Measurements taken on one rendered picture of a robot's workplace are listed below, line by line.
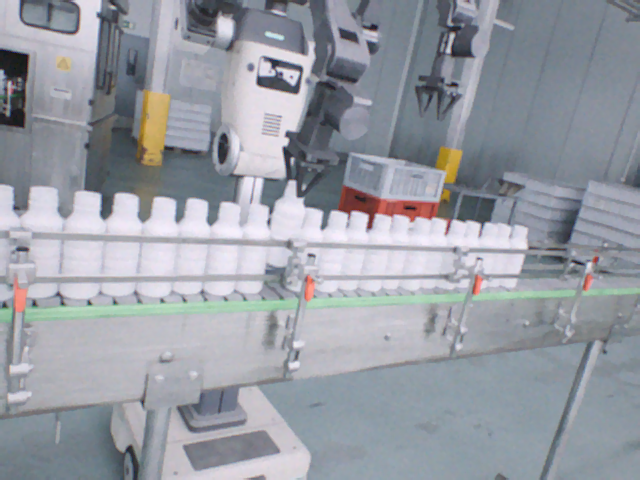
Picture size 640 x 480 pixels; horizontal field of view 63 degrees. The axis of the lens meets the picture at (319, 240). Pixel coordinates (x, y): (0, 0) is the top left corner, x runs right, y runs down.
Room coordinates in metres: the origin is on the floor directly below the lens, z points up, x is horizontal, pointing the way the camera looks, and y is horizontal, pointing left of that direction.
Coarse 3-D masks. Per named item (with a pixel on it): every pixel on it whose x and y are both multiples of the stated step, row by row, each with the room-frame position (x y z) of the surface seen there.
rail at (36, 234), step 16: (64, 240) 0.73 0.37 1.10; (80, 240) 0.75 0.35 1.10; (96, 240) 0.76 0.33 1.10; (112, 240) 0.77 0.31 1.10; (128, 240) 0.79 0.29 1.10; (144, 240) 0.80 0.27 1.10; (160, 240) 0.81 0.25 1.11; (176, 240) 0.83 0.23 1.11; (192, 240) 0.84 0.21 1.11; (208, 240) 0.86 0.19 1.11; (224, 240) 0.88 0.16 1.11; (240, 240) 0.89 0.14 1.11; (256, 240) 0.91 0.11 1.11; (272, 240) 0.93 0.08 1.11; (592, 256) 1.54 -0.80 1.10; (608, 256) 1.59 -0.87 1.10; (624, 256) 1.65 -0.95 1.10
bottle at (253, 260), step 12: (252, 204) 0.96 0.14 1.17; (252, 216) 0.93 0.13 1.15; (264, 216) 0.94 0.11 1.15; (252, 228) 0.93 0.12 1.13; (264, 228) 0.94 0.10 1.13; (252, 252) 0.92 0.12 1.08; (264, 252) 0.94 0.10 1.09; (240, 264) 0.93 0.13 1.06; (252, 264) 0.92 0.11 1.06; (264, 264) 0.94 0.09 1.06; (240, 288) 0.92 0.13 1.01; (252, 288) 0.93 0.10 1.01
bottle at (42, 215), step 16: (32, 192) 0.74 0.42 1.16; (48, 192) 0.77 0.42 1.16; (32, 208) 0.74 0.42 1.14; (48, 208) 0.74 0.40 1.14; (32, 224) 0.72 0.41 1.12; (48, 224) 0.73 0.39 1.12; (32, 240) 0.72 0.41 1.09; (48, 240) 0.73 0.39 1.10; (32, 256) 0.72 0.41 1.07; (48, 256) 0.73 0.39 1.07; (48, 272) 0.74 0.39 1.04; (32, 288) 0.72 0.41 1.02; (48, 288) 0.74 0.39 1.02
